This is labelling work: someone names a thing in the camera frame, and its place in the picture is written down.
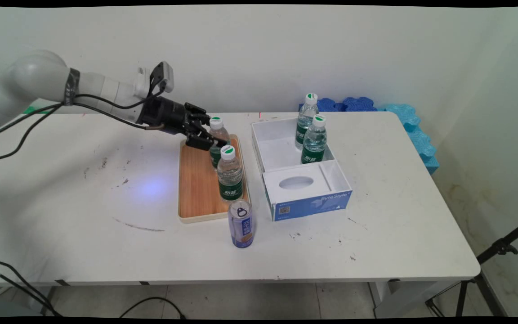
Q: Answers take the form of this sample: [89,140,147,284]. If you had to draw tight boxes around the green label water bottle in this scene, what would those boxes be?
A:
[208,116,232,170]
[295,93,319,151]
[301,115,328,165]
[217,145,244,203]

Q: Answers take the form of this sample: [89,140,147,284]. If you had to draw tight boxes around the white table leg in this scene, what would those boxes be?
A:
[369,281,463,319]

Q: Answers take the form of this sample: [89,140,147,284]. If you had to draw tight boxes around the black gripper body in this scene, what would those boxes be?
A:
[138,96,193,136]

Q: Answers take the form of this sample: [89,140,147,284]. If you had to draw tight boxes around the black floor cable bundle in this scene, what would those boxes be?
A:
[0,257,63,317]

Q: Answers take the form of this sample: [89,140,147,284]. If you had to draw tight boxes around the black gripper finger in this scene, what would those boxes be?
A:
[184,102,211,127]
[185,125,228,152]

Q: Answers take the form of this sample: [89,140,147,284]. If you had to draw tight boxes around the dark blue foam piece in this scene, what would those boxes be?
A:
[342,96,379,113]
[299,98,346,113]

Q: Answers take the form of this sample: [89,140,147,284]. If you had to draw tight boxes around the black strap on arm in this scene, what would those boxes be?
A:
[64,68,81,107]

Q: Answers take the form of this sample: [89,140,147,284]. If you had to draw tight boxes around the blue white tissue box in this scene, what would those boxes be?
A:
[263,160,353,222]

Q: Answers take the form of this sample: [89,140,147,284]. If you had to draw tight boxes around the blue drink can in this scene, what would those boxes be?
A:
[228,200,254,248]

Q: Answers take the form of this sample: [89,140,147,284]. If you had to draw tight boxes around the light blue foam mat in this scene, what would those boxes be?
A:
[375,103,440,175]

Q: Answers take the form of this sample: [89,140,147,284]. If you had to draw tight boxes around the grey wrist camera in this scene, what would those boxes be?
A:
[150,61,175,94]

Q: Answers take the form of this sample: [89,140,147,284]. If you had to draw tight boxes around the black cable to wrist camera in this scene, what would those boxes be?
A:
[0,67,166,141]

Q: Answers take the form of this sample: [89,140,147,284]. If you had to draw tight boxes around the black floor cable loop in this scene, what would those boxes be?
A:
[119,296,188,320]

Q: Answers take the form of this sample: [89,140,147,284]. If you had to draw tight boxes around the wooden tray with cream rim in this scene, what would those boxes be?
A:
[177,134,251,224]

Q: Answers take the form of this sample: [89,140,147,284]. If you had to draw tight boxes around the black cable to gripper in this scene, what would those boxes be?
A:
[0,103,166,163]

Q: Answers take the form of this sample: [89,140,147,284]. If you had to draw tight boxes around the black tripod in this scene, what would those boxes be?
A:
[424,216,518,318]

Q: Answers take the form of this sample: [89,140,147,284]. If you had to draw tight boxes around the white open box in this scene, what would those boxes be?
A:
[251,118,336,174]

